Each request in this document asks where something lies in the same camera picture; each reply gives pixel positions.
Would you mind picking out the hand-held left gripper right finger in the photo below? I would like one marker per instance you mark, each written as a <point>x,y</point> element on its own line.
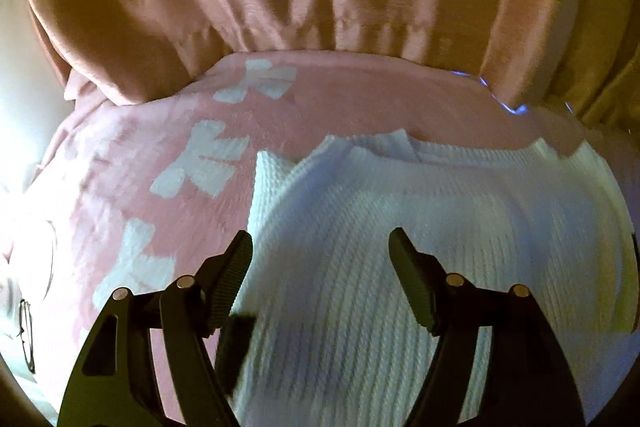
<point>414,279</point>

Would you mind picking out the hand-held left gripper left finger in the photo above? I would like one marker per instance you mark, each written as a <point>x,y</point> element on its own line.
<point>229,279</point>

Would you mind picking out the white colour-block knit sweater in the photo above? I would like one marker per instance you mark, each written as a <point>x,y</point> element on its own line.
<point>425,257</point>

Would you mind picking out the pink patterned blanket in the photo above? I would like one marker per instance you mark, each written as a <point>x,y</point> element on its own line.
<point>150,167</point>

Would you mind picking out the black-framed eyeglasses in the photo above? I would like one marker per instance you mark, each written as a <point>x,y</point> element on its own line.
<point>27,337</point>

